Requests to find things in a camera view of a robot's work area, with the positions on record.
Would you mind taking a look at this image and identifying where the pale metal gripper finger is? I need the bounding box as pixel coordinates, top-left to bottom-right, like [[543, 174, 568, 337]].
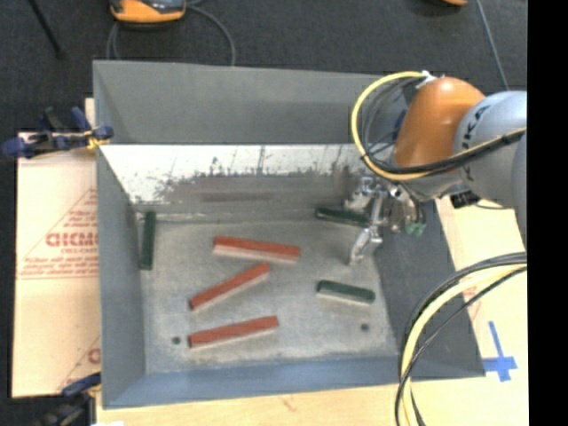
[[343, 178, 383, 213], [348, 227, 384, 266]]

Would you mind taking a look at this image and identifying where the dark green flat block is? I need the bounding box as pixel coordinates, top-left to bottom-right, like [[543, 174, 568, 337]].
[[138, 210, 158, 272], [315, 280, 377, 307], [314, 206, 371, 227]]

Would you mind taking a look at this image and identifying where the red-brown flat block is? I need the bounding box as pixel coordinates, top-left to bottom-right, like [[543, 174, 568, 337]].
[[211, 235, 302, 266], [188, 263, 272, 312], [186, 315, 280, 351]]

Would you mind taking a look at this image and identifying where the grey metal bin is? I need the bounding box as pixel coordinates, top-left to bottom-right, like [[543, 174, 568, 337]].
[[91, 59, 485, 410]]

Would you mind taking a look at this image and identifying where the brown cardboard board red print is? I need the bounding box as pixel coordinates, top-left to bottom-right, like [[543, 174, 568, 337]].
[[11, 130, 103, 398]]

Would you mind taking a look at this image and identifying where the black cylinder on white bracket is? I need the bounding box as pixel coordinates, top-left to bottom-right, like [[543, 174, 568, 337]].
[[437, 189, 481, 209]]

